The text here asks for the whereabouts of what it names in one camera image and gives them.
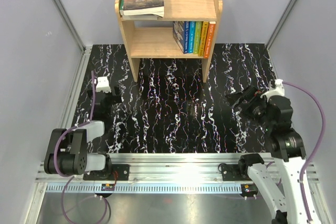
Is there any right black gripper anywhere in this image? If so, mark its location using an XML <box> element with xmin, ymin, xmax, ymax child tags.
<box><xmin>225</xmin><ymin>84</ymin><xmax>274</xmax><ymax>131</ymax></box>

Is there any orange 78-Storey Treehouse book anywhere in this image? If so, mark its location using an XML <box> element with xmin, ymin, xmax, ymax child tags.
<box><xmin>203</xmin><ymin>22</ymin><xmax>216</xmax><ymax>58</ymax></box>

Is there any blue back-cover Treehouse book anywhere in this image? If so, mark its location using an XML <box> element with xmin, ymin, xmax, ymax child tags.
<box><xmin>198</xmin><ymin>22</ymin><xmax>209</xmax><ymax>57</ymax></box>

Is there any green 65-Storey Treehouse book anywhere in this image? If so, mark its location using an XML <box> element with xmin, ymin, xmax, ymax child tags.
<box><xmin>193</xmin><ymin>21</ymin><xmax>203</xmax><ymax>55</ymax></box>

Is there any light blue Treehouse book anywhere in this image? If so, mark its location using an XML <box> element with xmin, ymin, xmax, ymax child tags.
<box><xmin>188</xmin><ymin>21</ymin><xmax>196</xmax><ymax>54</ymax></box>

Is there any blue 91-Storey Treehouse book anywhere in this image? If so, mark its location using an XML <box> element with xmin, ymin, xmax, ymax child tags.
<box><xmin>173</xmin><ymin>21</ymin><xmax>189</xmax><ymax>54</ymax></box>

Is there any purple 52-Storey Treehouse book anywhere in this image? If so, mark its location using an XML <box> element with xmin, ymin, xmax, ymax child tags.
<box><xmin>122</xmin><ymin>15</ymin><xmax>158</xmax><ymax>20</ymax></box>

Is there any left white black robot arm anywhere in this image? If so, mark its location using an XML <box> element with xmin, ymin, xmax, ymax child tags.
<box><xmin>44</xmin><ymin>86</ymin><xmax>122</xmax><ymax>180</ymax></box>

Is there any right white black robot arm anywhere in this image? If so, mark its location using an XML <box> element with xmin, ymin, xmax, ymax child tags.
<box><xmin>226</xmin><ymin>80</ymin><xmax>321</xmax><ymax>223</ymax></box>

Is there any black marble pattern mat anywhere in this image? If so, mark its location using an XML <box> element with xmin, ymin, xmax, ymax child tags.
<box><xmin>72</xmin><ymin>44</ymin><xmax>276</xmax><ymax>153</ymax></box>

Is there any wooden two-tier shelf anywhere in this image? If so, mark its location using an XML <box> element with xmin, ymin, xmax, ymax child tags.
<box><xmin>114</xmin><ymin>0</ymin><xmax>223</xmax><ymax>81</ymax></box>

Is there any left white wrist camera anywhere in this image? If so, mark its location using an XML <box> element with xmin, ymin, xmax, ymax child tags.
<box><xmin>94</xmin><ymin>77</ymin><xmax>111</xmax><ymax>93</ymax></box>

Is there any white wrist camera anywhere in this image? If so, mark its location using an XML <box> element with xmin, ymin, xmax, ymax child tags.
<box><xmin>94</xmin><ymin>77</ymin><xmax>111</xmax><ymax>93</ymax></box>
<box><xmin>260</xmin><ymin>79</ymin><xmax>285</xmax><ymax>101</ymax></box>

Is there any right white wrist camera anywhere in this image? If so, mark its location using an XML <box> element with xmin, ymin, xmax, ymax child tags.
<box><xmin>260</xmin><ymin>79</ymin><xmax>285</xmax><ymax>101</ymax></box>

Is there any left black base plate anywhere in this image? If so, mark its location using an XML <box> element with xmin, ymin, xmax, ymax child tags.
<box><xmin>83</xmin><ymin>163</ymin><xmax>130</xmax><ymax>181</ymax></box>

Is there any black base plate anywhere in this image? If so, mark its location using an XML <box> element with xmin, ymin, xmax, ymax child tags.
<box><xmin>83</xmin><ymin>163</ymin><xmax>130</xmax><ymax>181</ymax></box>
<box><xmin>217</xmin><ymin>162</ymin><xmax>251</xmax><ymax>182</ymax></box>

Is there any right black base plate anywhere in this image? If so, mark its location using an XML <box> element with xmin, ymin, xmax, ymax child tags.
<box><xmin>217</xmin><ymin>162</ymin><xmax>251</xmax><ymax>182</ymax></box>

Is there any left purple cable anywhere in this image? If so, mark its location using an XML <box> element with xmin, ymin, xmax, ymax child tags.
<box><xmin>52</xmin><ymin>70</ymin><xmax>110</xmax><ymax>223</ymax></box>

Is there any slotted cable duct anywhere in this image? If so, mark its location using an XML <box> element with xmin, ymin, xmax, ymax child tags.
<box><xmin>46</xmin><ymin>183</ymin><xmax>258</xmax><ymax>195</ymax></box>

